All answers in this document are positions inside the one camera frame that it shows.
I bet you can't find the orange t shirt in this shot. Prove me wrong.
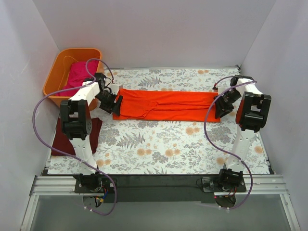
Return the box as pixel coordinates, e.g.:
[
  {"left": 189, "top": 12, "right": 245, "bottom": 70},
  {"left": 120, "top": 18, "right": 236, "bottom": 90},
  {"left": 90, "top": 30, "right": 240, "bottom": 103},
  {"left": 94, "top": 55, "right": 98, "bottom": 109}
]
[{"left": 113, "top": 89, "right": 220, "bottom": 123}]

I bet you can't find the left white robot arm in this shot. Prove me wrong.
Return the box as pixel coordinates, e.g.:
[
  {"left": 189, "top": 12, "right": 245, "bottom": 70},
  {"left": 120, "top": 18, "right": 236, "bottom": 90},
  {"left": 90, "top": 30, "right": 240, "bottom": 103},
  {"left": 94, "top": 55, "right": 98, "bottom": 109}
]
[{"left": 60, "top": 73, "right": 123, "bottom": 193}]

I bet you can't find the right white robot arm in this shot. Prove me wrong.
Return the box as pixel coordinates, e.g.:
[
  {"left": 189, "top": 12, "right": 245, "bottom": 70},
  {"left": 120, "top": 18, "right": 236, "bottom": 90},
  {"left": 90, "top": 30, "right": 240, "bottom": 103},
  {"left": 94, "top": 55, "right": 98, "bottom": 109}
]
[{"left": 214, "top": 75, "right": 271, "bottom": 192}]

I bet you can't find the pink t shirt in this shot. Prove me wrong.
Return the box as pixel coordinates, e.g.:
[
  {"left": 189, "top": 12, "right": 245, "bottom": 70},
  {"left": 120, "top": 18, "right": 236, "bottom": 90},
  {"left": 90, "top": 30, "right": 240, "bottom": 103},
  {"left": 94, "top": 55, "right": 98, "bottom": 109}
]
[{"left": 63, "top": 60, "right": 99, "bottom": 90}]

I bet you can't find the floral table mat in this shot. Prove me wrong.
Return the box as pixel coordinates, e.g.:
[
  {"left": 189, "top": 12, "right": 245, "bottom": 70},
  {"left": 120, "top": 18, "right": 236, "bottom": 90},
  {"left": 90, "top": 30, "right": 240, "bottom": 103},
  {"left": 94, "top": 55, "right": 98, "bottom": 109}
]
[{"left": 47, "top": 68, "right": 272, "bottom": 175}]

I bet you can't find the orange plastic basket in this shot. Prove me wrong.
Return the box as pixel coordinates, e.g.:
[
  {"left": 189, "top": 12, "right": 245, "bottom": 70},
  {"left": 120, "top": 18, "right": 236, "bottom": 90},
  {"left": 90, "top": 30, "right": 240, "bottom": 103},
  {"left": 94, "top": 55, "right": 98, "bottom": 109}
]
[{"left": 43, "top": 48, "right": 104, "bottom": 107}]

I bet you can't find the folded dark red t shirt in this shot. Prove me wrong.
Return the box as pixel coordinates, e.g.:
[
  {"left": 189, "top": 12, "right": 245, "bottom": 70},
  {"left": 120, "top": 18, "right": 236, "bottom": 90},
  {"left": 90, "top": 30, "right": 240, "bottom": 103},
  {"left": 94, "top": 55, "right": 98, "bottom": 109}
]
[{"left": 52, "top": 117, "right": 103, "bottom": 155}]

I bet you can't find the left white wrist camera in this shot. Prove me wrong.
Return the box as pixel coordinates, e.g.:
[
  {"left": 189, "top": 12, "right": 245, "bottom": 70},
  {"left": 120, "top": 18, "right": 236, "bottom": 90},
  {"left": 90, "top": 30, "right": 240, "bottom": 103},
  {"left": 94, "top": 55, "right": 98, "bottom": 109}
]
[{"left": 109, "top": 84, "right": 123, "bottom": 95}]

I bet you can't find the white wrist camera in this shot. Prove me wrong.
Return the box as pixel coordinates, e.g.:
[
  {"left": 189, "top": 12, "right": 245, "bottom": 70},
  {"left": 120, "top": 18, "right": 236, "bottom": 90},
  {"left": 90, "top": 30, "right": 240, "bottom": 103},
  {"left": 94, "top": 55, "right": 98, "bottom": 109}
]
[
  {"left": 212, "top": 83, "right": 226, "bottom": 94},
  {"left": 109, "top": 84, "right": 123, "bottom": 95}
]

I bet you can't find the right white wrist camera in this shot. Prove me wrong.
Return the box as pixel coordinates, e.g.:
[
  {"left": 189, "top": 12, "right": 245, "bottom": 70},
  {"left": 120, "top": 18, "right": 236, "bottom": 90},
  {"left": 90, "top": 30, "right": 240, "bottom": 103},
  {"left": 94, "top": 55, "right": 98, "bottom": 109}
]
[{"left": 212, "top": 83, "right": 226, "bottom": 94}]

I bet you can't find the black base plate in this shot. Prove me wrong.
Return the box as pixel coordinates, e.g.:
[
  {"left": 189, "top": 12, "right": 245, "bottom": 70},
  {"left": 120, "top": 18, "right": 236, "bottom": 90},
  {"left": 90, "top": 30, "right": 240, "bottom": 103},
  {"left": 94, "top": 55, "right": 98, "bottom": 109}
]
[{"left": 74, "top": 173, "right": 246, "bottom": 203}]

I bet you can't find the aluminium frame rail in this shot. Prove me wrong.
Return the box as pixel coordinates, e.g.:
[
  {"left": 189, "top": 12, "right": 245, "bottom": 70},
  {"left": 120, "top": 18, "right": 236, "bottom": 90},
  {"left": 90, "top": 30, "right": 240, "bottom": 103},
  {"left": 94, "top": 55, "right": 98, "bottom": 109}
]
[{"left": 20, "top": 174, "right": 300, "bottom": 231}]

